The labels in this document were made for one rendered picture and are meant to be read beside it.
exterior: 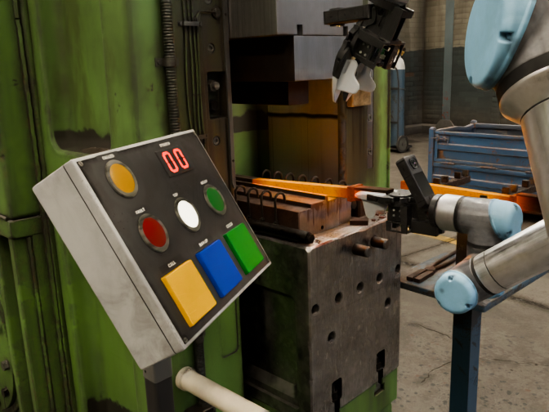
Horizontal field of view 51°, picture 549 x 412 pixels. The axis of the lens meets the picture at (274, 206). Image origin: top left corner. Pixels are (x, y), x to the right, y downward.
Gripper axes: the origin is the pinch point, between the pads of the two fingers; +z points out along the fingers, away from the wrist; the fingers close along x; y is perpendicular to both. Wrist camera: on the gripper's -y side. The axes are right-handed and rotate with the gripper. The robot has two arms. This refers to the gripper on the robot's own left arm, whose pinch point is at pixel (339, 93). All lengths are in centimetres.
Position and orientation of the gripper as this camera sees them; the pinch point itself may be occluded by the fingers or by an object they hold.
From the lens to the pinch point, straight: 117.2
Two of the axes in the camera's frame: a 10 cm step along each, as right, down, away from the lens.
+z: -3.0, 8.0, 5.2
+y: 6.6, 5.7, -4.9
